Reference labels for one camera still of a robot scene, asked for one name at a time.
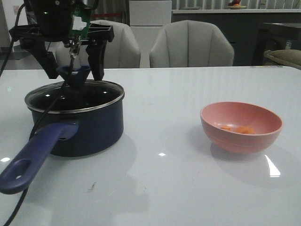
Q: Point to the pink plastic bowl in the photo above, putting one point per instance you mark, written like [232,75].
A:
[266,124]

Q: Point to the green circuit board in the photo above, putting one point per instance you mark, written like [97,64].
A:
[80,23]

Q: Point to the left grey upholstered chair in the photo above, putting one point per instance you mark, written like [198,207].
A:
[122,52]

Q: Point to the fruit plate on counter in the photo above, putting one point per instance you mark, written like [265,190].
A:
[235,4]

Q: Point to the dark grey counter cabinet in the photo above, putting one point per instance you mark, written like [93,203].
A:
[240,26]

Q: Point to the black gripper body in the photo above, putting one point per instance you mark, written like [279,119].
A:
[53,22]

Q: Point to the glass lid blue knob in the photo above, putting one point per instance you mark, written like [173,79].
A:
[78,96]

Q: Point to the right grey upholstered chair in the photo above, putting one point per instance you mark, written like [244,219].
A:
[190,43]

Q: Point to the white refrigerator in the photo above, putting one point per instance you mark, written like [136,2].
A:
[146,17]

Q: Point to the orange ham slices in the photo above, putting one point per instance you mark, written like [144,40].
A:
[241,129]

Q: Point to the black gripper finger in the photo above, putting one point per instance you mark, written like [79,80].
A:
[95,51]
[45,58]

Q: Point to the beige sofa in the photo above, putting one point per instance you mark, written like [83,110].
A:
[285,57]

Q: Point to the grey upholstered chair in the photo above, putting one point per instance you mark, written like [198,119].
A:
[122,52]
[190,43]

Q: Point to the dark blue saucepan purple handle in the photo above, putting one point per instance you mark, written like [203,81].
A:
[67,135]

